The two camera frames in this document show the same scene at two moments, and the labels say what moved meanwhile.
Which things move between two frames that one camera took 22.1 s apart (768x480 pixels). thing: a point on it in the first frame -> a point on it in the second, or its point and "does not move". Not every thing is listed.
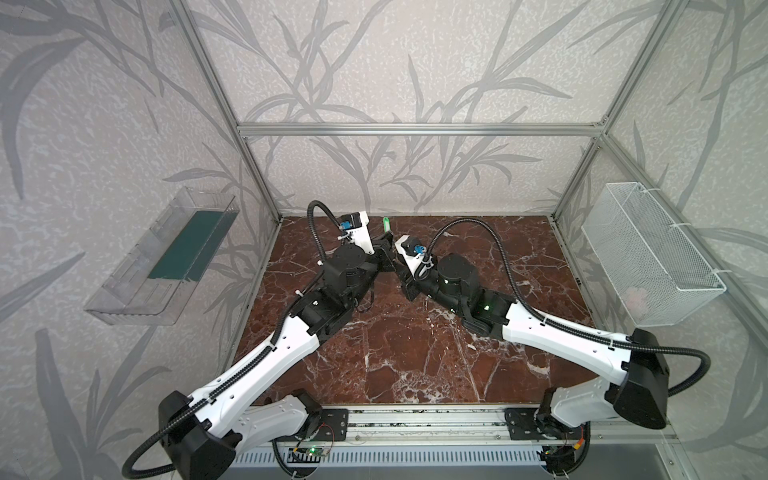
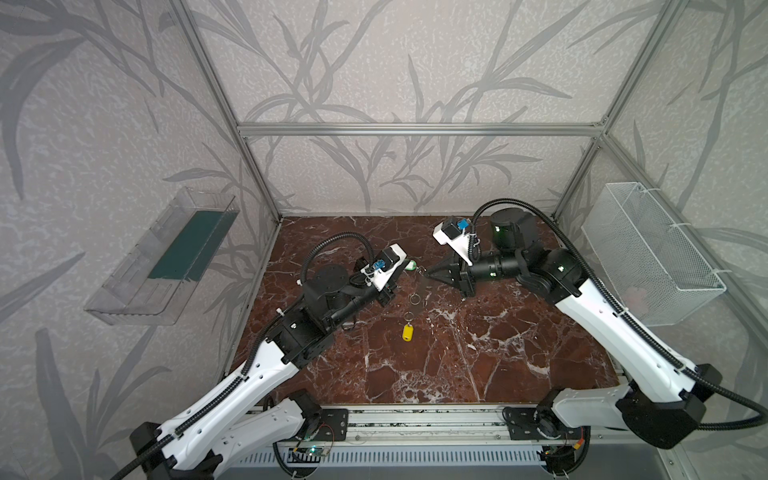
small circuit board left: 322,452 does not move
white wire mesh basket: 658,277 does not move
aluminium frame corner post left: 227,101 does not move
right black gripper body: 407,271 -> 465,275
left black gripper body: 380,250 -> 384,291
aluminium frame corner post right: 664,19 does not move
